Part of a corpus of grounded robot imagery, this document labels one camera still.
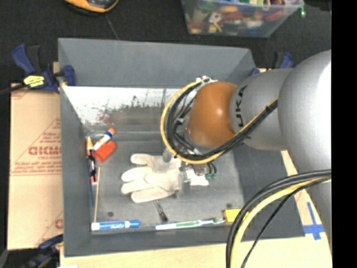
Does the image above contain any orange block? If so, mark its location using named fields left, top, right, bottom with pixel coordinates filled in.
left=94, top=141, right=118, bottom=164

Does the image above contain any white and green toothbrush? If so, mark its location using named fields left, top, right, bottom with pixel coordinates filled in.
left=155, top=217, right=226, bottom=231

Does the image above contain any grey metal bin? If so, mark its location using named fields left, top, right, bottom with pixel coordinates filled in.
left=57, top=37, right=305, bottom=257

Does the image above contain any thin black tool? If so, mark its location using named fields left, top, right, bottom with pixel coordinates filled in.
left=152, top=199, right=169, bottom=224

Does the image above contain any yellow block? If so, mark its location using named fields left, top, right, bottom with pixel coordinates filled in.
left=222, top=208, right=242, bottom=224

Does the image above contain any white glove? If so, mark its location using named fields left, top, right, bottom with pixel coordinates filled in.
left=120, top=152, right=210, bottom=204

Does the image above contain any blue marker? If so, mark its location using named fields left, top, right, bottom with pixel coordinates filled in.
left=90, top=219, right=141, bottom=232

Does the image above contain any brown cardboard board, red print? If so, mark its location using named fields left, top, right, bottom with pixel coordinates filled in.
left=7, top=82, right=64, bottom=251

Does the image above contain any thin wooden stick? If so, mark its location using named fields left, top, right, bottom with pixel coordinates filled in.
left=93, top=166, right=102, bottom=223

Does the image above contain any white glue stick, orange cap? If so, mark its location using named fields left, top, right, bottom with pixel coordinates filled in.
left=93, top=127, right=117, bottom=151

